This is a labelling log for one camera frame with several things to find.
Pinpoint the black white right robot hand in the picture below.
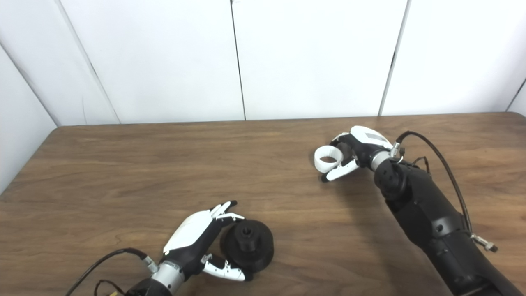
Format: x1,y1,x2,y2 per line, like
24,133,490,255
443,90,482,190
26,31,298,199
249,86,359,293
321,126,397,183

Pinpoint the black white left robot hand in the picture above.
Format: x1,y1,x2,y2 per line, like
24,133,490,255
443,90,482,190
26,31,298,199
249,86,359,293
150,200,253,294

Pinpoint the white ring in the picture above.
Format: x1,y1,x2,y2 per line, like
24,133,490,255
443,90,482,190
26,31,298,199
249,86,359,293
314,146,344,173

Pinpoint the round black part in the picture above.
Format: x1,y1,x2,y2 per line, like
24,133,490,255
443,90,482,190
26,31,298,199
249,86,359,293
220,219,275,273

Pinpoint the thin right arm wire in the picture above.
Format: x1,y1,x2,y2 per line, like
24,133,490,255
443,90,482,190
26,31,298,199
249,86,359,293
412,156,431,175

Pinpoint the thin arm wire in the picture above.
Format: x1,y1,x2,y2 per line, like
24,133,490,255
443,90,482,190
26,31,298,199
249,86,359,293
94,280,126,296
412,156,431,175

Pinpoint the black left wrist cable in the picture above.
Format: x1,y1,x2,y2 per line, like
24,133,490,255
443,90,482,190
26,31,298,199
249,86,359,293
65,247,159,296

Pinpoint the thin left arm wire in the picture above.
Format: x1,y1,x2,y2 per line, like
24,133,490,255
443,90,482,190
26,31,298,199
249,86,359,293
94,280,126,296

